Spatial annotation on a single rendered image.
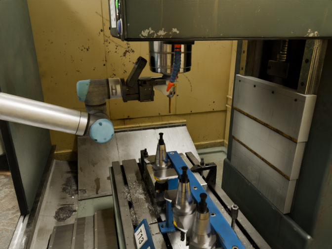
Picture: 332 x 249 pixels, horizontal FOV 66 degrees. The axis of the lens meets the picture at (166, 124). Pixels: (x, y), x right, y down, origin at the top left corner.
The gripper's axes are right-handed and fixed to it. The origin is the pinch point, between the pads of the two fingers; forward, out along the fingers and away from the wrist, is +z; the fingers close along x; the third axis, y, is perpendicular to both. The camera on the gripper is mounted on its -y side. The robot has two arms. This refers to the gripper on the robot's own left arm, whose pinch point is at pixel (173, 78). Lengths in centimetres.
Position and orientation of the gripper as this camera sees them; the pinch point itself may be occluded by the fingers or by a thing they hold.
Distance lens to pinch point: 100.0
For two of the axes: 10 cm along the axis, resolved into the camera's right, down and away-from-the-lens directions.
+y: 0.1, 9.4, 3.5
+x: 2.7, 3.3, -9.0
